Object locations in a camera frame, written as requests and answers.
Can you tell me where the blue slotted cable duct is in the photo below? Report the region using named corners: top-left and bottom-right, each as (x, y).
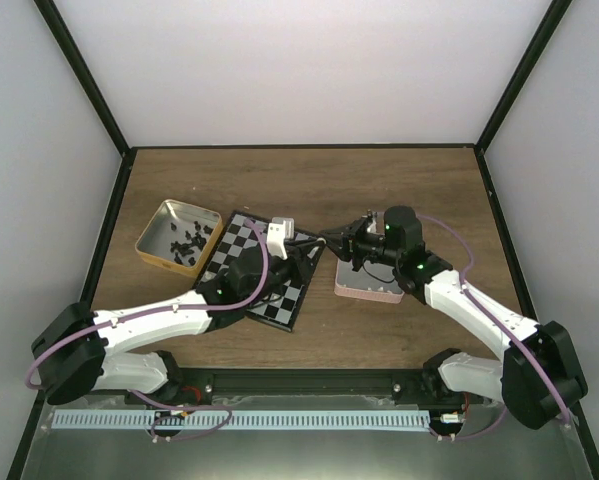
top-left (52, 409), bottom-right (430, 432)

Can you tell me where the black frame post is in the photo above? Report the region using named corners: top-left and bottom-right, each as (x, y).
top-left (475, 0), bottom-right (572, 155)
top-left (34, 0), bottom-right (130, 156)

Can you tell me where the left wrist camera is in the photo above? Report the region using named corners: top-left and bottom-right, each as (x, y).
top-left (266, 217), bottom-right (295, 260)

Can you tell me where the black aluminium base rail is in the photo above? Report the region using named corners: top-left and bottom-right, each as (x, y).
top-left (43, 367), bottom-right (570, 406)

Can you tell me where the yellow tin tray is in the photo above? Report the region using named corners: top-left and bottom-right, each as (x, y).
top-left (135, 199), bottom-right (223, 279)

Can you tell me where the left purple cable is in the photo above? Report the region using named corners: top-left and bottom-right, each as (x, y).
top-left (24, 217), bottom-right (274, 390)

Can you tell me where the black and silver chessboard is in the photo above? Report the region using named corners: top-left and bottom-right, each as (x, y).
top-left (193, 210), bottom-right (317, 332)

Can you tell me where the left black frame post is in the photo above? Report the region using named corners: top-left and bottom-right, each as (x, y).
top-left (34, 0), bottom-right (130, 156)

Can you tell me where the purple cable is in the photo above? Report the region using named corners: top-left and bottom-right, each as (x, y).
top-left (416, 213), bottom-right (573, 426)
top-left (24, 217), bottom-right (274, 390)

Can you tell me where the black chess pieces pile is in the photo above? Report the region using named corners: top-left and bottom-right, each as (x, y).
top-left (170, 220), bottom-right (214, 267)

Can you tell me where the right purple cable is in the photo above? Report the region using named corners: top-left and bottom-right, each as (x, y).
top-left (416, 213), bottom-right (573, 426)

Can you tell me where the pink tin tray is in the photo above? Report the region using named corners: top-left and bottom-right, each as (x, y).
top-left (334, 260), bottom-right (404, 304)

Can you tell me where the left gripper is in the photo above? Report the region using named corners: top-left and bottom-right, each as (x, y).
top-left (244, 239), bottom-right (326, 308)

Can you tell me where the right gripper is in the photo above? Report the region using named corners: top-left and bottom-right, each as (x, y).
top-left (319, 218), bottom-right (401, 273)

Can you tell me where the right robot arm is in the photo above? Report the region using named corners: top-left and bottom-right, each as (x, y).
top-left (320, 206), bottom-right (588, 430)

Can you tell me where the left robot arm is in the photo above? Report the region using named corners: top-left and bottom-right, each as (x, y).
top-left (25, 239), bottom-right (325, 405)

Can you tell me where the right black frame post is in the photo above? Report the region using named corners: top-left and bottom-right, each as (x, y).
top-left (475, 0), bottom-right (572, 155)

